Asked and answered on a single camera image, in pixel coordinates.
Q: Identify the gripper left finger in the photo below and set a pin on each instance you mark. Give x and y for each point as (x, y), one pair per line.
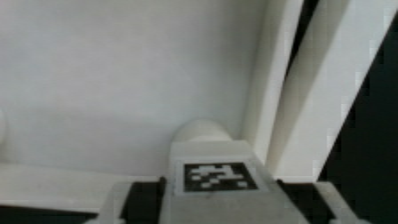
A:
(134, 203)

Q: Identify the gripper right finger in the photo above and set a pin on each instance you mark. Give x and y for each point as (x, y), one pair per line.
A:
(321, 203)

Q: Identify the white square table top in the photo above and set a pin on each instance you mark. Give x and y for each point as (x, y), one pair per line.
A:
(118, 68)

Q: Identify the white U-shaped fence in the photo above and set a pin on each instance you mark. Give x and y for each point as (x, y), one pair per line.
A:
(340, 45)

